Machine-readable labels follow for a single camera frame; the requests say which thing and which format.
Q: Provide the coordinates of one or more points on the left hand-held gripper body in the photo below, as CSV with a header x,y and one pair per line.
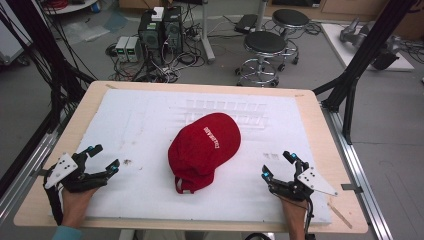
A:
x,y
61,168

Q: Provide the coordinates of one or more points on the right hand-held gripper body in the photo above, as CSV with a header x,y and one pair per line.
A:
x,y
315,181

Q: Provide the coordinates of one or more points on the red baseball cap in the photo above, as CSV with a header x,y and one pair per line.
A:
x,y
203,146

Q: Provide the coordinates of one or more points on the person's right hand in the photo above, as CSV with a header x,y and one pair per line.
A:
x,y
296,215

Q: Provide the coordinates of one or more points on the person's left hand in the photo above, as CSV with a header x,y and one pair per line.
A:
x,y
75,206

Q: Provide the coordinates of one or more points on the grey tape strip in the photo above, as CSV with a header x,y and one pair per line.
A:
x,y
40,173
351,188

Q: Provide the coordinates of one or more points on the thin wooden stick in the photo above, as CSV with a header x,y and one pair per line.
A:
x,y
340,215

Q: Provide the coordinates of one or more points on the white foam sheet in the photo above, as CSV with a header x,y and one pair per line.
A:
x,y
140,133

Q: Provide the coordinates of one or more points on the grey bench power supply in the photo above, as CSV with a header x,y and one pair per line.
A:
x,y
121,49
134,49

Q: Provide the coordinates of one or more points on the black round stool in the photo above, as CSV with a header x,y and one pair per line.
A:
x,y
290,17
265,43

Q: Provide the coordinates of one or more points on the clear plastic sheet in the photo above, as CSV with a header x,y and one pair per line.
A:
x,y
88,31

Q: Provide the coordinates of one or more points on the white floor board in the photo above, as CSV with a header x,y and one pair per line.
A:
x,y
336,40

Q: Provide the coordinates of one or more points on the black computer tower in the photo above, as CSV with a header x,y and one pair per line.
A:
x,y
173,31
150,36

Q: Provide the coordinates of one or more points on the grey equipment case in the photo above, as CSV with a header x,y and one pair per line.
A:
x,y
10,40

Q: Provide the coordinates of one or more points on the flat black case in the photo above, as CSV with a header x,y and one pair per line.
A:
x,y
246,23

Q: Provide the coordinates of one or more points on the blue tape roll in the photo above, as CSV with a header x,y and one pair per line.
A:
x,y
96,7

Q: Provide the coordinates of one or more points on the round white table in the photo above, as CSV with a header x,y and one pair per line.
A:
x,y
70,7

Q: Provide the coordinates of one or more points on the small white box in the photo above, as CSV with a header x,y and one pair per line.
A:
x,y
158,14

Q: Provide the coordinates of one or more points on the grey metal stand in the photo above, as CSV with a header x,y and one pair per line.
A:
x,y
206,33

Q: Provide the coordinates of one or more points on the aluminium rail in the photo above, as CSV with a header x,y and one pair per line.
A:
x,y
23,173
353,166

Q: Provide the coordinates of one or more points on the black metal frame post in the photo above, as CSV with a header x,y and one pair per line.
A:
x,y
363,56

